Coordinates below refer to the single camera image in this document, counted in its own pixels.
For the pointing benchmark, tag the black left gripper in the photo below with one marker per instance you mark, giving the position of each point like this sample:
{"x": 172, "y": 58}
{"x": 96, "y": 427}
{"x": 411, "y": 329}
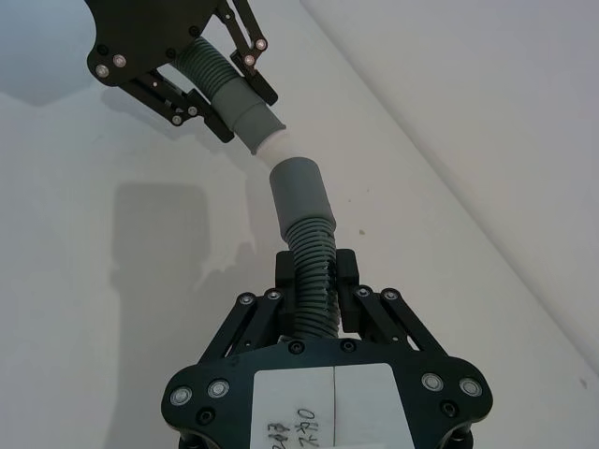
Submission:
{"x": 150, "y": 33}

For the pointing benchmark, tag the small white plastic connector piece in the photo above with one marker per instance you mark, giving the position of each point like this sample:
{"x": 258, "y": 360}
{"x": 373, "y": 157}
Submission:
{"x": 278, "y": 149}

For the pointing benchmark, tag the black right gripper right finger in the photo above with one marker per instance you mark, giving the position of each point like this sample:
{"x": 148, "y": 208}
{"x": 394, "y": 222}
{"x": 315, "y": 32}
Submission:
{"x": 347, "y": 299}

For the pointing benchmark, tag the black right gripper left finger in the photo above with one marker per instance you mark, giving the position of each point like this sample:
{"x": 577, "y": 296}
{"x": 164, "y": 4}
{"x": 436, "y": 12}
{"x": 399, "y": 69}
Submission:
{"x": 286, "y": 299}

